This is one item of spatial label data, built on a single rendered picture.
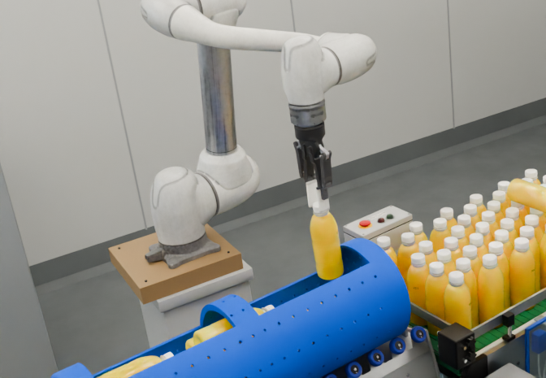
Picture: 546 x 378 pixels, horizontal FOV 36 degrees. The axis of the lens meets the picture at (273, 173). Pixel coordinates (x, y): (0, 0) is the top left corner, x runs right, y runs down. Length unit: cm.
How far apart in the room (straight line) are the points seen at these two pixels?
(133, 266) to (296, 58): 101
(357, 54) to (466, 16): 383
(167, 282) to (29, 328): 122
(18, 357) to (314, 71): 218
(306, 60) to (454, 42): 393
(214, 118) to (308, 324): 83
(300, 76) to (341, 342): 66
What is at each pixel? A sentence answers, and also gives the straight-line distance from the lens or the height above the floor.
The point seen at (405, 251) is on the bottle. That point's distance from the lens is 251.
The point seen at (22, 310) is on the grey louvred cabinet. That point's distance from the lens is 365.
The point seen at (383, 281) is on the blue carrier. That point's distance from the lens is 216.
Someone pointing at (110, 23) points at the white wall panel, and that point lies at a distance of 471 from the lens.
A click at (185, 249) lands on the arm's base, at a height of 109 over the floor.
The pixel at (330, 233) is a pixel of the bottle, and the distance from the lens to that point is 216.
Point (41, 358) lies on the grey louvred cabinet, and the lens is 377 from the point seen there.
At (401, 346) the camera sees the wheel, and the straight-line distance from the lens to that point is 229.
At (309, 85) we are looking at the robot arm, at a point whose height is 170.
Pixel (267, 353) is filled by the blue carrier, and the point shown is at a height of 115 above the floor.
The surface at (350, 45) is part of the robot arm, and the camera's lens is 209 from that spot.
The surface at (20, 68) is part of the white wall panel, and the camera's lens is 464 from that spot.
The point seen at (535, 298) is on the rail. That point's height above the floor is 97.
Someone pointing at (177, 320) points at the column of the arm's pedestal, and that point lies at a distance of 265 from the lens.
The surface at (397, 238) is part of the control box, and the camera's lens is 265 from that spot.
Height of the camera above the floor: 228
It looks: 23 degrees down
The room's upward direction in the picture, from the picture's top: 8 degrees counter-clockwise
